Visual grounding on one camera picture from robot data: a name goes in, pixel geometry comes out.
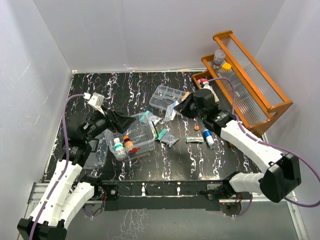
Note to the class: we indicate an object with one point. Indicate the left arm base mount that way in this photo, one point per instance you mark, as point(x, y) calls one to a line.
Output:
point(103, 192)

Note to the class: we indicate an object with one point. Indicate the beige medicine box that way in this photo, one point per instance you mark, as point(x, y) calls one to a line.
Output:
point(217, 100)

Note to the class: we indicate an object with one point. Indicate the teal bandage packet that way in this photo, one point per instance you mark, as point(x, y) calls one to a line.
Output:
point(162, 134)

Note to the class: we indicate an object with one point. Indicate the green wind oil box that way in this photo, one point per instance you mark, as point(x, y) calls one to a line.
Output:
point(155, 131)

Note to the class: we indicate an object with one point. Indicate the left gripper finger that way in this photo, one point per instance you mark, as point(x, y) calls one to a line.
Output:
point(117, 118)
point(121, 127)

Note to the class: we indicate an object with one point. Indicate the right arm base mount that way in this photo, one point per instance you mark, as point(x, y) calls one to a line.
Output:
point(222, 190)

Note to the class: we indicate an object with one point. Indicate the red white medicine box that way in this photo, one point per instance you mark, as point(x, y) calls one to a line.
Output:
point(202, 81)

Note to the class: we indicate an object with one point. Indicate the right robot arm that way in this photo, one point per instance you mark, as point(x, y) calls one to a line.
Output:
point(279, 173)

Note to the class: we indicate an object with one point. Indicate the dark pill blister pack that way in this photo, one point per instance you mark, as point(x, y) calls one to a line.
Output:
point(169, 139)

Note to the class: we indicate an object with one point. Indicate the white green capped bottle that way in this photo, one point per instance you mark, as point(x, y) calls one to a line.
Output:
point(118, 148)

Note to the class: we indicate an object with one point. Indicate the clear first aid box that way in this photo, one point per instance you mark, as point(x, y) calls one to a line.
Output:
point(137, 140)

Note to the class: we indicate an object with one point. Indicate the orange plaster packet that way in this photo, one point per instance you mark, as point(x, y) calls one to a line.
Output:
point(185, 96)

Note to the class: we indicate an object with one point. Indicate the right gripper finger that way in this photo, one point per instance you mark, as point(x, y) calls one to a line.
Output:
point(188, 98)
point(184, 108)

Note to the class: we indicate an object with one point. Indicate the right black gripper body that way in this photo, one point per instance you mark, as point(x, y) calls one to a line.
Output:
point(195, 112)

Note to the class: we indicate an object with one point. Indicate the clear compartment organizer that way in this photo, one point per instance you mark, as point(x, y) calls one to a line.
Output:
point(164, 96)

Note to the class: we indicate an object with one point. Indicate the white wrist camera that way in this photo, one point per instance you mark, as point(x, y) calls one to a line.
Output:
point(206, 85)
point(95, 100)

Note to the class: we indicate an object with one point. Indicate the orange wooden shelf rack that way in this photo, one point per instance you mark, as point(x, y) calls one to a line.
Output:
point(259, 100)

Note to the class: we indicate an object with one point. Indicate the orange brown medicine bottle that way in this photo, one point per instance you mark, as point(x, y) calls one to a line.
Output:
point(127, 142)

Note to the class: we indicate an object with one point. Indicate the clear box lid with handle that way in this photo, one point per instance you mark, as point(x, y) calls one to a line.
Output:
point(98, 154)

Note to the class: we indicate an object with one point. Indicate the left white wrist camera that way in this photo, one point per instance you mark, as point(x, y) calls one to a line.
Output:
point(95, 100)

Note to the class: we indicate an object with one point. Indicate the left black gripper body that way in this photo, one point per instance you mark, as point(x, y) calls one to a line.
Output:
point(99, 125)

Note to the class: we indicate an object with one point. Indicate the clear jar on shelf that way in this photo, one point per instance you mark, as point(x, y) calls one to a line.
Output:
point(219, 56)

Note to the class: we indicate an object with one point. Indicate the white blue gauze packet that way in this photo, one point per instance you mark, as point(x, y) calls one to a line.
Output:
point(171, 112)

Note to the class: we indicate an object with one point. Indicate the blue white spray bottle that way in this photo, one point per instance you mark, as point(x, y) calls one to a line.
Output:
point(208, 137)

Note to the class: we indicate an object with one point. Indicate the yellow capped bottle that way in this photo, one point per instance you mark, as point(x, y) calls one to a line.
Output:
point(226, 66)

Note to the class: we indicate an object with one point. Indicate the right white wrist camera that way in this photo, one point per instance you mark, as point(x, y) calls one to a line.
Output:
point(206, 85)

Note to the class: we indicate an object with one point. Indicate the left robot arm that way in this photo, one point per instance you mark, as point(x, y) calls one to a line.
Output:
point(59, 204)

